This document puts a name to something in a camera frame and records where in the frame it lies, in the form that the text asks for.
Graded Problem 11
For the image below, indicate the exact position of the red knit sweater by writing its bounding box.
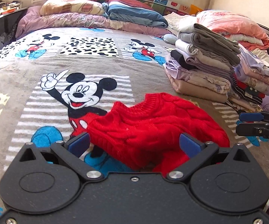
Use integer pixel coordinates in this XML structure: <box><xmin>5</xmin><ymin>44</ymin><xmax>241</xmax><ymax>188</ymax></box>
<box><xmin>85</xmin><ymin>93</ymin><xmax>230</xmax><ymax>175</ymax></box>

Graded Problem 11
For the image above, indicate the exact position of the right stack of folded clothes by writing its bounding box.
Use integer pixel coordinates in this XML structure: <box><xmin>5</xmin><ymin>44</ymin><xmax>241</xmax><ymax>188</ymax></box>
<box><xmin>227</xmin><ymin>44</ymin><xmax>269</xmax><ymax>112</ymax></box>

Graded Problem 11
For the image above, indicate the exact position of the stack of folded clothes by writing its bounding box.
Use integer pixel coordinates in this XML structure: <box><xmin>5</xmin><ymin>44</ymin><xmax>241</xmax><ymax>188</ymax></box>
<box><xmin>227</xmin><ymin>44</ymin><xmax>269</xmax><ymax>112</ymax></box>
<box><xmin>163</xmin><ymin>23</ymin><xmax>241</xmax><ymax>103</ymax></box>

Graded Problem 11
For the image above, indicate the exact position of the left stack of folded clothes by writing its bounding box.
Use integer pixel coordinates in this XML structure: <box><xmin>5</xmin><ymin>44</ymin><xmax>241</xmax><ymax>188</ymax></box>
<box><xmin>163</xmin><ymin>23</ymin><xmax>241</xmax><ymax>103</ymax></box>

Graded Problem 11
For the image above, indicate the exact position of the Mickey Mouse grey blanket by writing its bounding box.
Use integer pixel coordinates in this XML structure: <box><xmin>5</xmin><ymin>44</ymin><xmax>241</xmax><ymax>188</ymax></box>
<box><xmin>0</xmin><ymin>26</ymin><xmax>269</xmax><ymax>220</ymax></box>

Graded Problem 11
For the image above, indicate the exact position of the pink folded quilt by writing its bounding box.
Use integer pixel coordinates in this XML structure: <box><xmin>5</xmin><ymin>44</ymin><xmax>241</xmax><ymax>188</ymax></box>
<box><xmin>196</xmin><ymin>10</ymin><xmax>269</xmax><ymax>51</ymax></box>

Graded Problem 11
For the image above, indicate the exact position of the purple floral quilt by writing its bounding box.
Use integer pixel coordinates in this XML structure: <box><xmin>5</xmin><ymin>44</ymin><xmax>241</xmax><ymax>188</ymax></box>
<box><xmin>15</xmin><ymin>6</ymin><xmax>171</xmax><ymax>39</ymax></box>

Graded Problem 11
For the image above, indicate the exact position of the yellow patterned pillow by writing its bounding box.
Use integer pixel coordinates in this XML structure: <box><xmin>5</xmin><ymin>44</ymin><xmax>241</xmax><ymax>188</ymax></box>
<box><xmin>40</xmin><ymin>0</ymin><xmax>105</xmax><ymax>16</ymax></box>

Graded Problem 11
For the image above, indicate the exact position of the blue folded blanket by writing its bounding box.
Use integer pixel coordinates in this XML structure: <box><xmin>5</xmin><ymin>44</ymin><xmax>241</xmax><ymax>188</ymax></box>
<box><xmin>102</xmin><ymin>1</ymin><xmax>168</xmax><ymax>28</ymax></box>

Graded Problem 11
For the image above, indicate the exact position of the dark desk with clutter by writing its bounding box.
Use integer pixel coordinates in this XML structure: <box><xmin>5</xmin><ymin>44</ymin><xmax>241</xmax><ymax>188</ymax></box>
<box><xmin>0</xmin><ymin>8</ymin><xmax>28</xmax><ymax>41</ymax></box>

